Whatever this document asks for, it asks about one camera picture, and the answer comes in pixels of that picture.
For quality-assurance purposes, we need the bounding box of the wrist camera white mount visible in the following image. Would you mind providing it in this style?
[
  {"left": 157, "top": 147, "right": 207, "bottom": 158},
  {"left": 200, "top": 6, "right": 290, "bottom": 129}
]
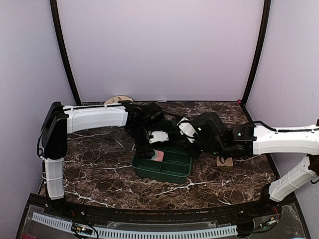
[
  {"left": 177, "top": 117, "right": 196, "bottom": 143},
  {"left": 149, "top": 130, "right": 169, "bottom": 144}
]

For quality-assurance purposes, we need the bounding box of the white slotted cable duct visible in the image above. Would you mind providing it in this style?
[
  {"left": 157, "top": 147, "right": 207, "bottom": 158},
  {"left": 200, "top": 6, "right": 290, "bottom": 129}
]
[{"left": 31, "top": 213, "right": 238, "bottom": 239}]

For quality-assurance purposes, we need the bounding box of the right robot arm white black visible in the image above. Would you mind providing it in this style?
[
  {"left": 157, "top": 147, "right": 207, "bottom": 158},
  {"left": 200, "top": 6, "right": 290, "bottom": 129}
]
[{"left": 176, "top": 112, "right": 319, "bottom": 216}]

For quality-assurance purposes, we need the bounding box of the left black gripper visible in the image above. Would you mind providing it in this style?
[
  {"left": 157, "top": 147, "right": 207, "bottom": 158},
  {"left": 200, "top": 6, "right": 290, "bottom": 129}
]
[{"left": 130, "top": 125, "right": 156, "bottom": 159}]

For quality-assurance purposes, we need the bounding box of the pink patterned sock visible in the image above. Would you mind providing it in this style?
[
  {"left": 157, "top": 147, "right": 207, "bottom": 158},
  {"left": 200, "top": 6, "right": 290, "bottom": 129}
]
[{"left": 151, "top": 150, "right": 164, "bottom": 162}]

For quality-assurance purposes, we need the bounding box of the green divided organizer tray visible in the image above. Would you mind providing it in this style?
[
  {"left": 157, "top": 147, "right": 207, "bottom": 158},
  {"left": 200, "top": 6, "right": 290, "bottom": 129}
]
[{"left": 132, "top": 120, "right": 192, "bottom": 184}]

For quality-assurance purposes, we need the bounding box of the right black frame post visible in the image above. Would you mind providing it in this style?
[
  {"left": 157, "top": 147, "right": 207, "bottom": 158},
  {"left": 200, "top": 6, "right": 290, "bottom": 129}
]
[{"left": 241, "top": 0, "right": 271, "bottom": 107}]

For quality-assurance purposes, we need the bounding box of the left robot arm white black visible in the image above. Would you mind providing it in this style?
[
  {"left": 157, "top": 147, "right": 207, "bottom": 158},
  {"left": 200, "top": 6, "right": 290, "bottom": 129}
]
[{"left": 36, "top": 101, "right": 168, "bottom": 217}]

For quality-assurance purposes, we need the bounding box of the beige floral plate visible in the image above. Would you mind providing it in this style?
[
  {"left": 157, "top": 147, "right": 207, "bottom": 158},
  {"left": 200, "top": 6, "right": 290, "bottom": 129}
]
[{"left": 104, "top": 95, "right": 134, "bottom": 105}]

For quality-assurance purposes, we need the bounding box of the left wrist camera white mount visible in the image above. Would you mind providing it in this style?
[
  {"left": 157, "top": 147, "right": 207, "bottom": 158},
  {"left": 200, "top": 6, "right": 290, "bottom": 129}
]
[{"left": 149, "top": 130, "right": 169, "bottom": 144}]

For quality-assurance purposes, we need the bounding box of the black frame post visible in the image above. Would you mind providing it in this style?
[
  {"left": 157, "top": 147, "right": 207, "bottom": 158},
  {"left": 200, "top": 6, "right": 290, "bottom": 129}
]
[
  {"left": 241, "top": 0, "right": 271, "bottom": 107},
  {"left": 49, "top": 0, "right": 82, "bottom": 106}
]

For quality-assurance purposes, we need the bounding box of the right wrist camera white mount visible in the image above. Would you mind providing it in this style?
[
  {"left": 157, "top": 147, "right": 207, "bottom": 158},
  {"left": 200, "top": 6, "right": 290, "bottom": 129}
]
[{"left": 177, "top": 117, "right": 196, "bottom": 143}]

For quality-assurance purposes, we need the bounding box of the black front table rail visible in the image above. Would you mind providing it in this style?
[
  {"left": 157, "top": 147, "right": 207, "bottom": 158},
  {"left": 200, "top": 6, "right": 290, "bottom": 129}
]
[{"left": 52, "top": 199, "right": 273, "bottom": 224}]

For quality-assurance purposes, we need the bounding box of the beige striped sock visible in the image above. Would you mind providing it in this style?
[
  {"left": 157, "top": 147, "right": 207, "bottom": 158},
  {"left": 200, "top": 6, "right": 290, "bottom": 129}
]
[{"left": 216, "top": 156, "right": 233, "bottom": 172}]

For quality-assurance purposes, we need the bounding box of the small circuit board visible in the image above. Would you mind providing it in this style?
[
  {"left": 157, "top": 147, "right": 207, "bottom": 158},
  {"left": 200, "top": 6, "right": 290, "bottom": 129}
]
[{"left": 71, "top": 224, "right": 93, "bottom": 236}]

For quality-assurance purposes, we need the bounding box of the left black frame post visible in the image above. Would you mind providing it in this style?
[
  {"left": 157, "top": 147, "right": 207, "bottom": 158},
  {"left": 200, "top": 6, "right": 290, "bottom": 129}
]
[{"left": 49, "top": 0, "right": 82, "bottom": 106}]

